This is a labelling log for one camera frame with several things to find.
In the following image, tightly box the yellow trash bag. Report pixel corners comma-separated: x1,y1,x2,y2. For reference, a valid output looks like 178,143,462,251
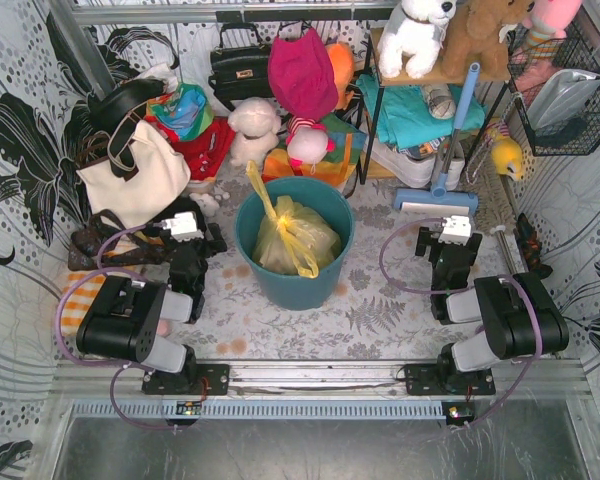
246,161,342,279

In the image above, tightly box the teal trash bin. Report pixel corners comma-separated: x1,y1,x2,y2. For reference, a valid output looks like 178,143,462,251
234,177,355,311

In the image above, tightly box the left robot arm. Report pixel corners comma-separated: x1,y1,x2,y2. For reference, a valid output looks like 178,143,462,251
76,223,227,380

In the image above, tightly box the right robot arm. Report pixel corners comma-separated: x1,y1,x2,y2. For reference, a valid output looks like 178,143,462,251
416,227,569,380

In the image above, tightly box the cream canvas tote bag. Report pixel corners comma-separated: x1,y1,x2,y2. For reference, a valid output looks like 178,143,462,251
75,105,190,228

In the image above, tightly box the rainbow striped bag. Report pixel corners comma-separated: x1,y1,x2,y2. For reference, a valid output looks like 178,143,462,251
261,114,367,190

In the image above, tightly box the magenta fabric bag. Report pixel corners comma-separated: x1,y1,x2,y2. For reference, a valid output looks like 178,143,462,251
268,27,338,121

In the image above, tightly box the small white rabbit plush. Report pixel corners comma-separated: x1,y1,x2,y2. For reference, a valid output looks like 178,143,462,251
188,186,231,217

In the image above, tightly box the blue floor mop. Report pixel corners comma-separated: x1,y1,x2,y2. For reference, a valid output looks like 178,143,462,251
394,62,481,217

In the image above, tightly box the brown patterned shoe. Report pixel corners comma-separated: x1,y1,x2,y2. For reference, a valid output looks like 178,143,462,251
68,210,175,271

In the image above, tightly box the grey fluffy duster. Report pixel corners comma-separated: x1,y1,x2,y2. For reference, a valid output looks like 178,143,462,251
460,160,515,235

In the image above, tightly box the red cloth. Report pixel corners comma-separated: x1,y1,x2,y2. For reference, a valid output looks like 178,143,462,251
153,117,236,181

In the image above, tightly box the pink cylinder bottle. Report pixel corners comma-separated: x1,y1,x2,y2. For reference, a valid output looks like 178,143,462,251
156,320,171,337

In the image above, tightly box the yellow duck plush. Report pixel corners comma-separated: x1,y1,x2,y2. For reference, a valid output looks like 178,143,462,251
486,122,523,181

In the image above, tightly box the white sheep plush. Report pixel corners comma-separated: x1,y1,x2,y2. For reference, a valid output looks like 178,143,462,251
228,97,282,167

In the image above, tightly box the colourful printed cloth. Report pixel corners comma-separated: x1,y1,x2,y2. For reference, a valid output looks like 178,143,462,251
144,83,214,142

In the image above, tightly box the white pink snowman plush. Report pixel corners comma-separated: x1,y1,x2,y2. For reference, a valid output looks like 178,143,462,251
286,116,335,168

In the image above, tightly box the teal folded cloth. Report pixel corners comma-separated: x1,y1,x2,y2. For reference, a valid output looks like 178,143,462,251
356,74,486,149

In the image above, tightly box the orange checkered towel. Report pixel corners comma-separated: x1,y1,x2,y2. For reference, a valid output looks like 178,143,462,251
60,275,105,336

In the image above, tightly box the black leather handbag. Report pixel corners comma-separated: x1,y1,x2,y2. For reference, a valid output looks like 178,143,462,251
208,22,274,111

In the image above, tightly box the wooden shelf rack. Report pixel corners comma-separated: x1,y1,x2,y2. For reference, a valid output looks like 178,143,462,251
356,28,511,185

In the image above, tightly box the silver foil pouch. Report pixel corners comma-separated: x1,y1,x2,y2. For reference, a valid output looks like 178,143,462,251
527,69,600,132

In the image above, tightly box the brown teddy bear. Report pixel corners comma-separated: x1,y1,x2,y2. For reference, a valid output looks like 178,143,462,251
441,0,534,79

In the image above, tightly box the orange plush toy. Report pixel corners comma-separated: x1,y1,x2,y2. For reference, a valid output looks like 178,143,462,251
326,42,355,110

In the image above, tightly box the white dog plush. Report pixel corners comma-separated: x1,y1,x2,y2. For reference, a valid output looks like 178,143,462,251
378,0,457,79

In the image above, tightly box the pink plush toy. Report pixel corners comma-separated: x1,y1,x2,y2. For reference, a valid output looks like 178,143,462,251
522,0,582,60

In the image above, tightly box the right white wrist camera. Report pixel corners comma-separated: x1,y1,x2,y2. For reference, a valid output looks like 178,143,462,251
438,215,473,245

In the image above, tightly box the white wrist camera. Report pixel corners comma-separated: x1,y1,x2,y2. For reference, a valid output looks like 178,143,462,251
438,215,473,245
160,211,204,242

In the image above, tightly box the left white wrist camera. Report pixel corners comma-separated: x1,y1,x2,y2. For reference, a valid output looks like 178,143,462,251
160,211,204,242

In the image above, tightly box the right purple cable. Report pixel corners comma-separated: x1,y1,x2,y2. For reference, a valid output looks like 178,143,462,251
378,217,544,431

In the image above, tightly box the purple cable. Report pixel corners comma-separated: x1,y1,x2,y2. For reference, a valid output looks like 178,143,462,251
54,222,181,431
378,217,544,431

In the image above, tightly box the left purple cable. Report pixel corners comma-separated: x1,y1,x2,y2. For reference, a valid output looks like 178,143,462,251
54,222,181,431

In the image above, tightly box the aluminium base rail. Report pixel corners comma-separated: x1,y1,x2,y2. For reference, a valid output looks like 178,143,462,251
50,358,591,400

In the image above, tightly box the black wire basket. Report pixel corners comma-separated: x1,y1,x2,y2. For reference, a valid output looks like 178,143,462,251
508,25,600,157

